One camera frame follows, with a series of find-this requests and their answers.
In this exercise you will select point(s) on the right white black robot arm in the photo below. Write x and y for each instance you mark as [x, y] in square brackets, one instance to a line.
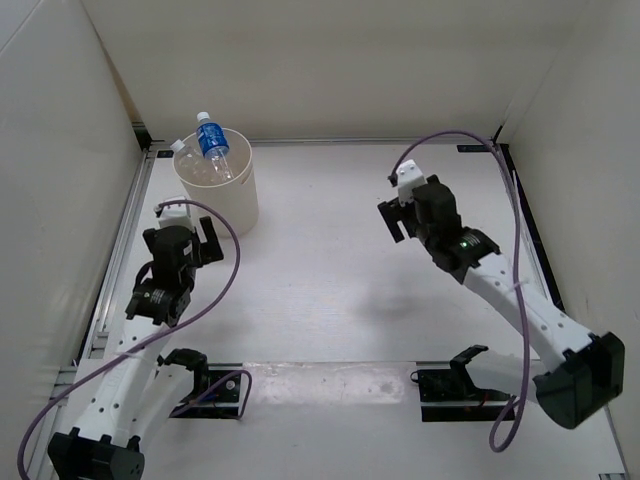
[582, 370]

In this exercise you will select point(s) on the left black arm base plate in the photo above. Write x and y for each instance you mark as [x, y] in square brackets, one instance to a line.
[223, 395]

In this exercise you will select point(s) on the blue label plastic bottle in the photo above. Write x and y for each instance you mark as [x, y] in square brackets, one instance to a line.
[214, 146]

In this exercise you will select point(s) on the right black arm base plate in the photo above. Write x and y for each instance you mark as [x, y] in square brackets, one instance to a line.
[447, 394]

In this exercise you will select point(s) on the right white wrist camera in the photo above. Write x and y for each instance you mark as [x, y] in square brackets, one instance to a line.
[405, 178]

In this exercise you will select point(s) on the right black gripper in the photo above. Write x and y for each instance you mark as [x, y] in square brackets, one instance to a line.
[393, 212]

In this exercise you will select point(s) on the clear unlabelled plastic bottle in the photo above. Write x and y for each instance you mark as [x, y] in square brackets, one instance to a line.
[192, 166]

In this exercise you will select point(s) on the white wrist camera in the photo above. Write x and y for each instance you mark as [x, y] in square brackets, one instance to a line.
[405, 178]
[177, 214]

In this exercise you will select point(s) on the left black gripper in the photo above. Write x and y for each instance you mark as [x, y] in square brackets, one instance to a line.
[207, 251]

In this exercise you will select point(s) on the cream cylindrical plastic bin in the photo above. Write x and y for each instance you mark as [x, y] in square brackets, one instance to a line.
[236, 200]

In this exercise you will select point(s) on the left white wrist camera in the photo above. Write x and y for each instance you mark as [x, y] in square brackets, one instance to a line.
[177, 214]

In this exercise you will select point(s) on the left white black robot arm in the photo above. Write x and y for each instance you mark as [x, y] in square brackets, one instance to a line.
[139, 387]

